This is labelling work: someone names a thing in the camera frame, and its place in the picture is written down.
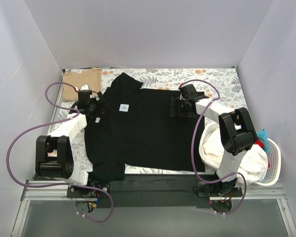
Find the aluminium frame rail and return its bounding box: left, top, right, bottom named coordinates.
left=21, top=180, right=76, bottom=201

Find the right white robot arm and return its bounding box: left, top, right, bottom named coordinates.
left=171, top=80, right=257, bottom=184

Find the red garment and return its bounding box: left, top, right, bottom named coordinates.
left=256, top=139, right=264, bottom=149

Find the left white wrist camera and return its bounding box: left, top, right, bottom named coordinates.
left=75, top=84, right=90, bottom=92

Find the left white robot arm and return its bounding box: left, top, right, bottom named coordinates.
left=35, top=89, right=110, bottom=186

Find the black t shirt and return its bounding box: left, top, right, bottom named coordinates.
left=84, top=73, right=205, bottom=182

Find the folded beige t shirt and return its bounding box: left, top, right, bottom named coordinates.
left=62, top=68, right=102, bottom=102

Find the white t shirt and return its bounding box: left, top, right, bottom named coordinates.
left=199, top=122, right=268, bottom=186

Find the teal garment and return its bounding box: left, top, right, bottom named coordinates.
left=257, top=129, right=270, bottom=153

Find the white laundry basket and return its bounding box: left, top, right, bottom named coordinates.
left=199, top=123, right=280, bottom=187

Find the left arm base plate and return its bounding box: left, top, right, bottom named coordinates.
left=67, top=182, right=111, bottom=198

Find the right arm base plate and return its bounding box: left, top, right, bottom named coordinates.
left=192, top=182, right=243, bottom=202

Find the floral table mat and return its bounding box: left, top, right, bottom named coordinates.
left=56, top=68, right=247, bottom=174

